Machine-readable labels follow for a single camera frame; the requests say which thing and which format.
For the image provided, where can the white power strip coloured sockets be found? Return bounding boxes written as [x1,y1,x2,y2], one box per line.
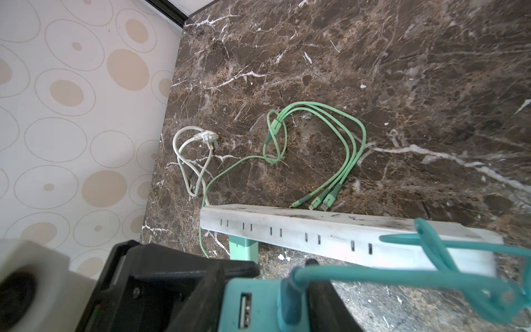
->
[200,203,505,278]

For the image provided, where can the light green plug adapter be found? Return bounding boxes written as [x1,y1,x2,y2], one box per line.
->
[229,235,259,264]

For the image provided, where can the teal plug adapter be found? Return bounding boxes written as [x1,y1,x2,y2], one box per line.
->
[217,278,311,331]

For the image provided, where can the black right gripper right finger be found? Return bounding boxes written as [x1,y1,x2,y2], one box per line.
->
[305,259,363,331]

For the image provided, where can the white power strip cable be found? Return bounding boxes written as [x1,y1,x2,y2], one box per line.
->
[171,125,220,198]

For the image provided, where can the light green charging cable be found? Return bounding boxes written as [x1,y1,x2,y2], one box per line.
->
[198,101,368,259]

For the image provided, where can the teal charging cable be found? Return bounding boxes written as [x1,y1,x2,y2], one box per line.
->
[277,217,531,326]

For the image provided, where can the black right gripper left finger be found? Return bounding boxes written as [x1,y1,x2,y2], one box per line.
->
[166,263,225,331]

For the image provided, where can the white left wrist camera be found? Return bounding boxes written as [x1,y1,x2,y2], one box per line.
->
[1,239,95,331]

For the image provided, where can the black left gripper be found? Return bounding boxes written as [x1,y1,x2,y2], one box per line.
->
[76,241,259,331]

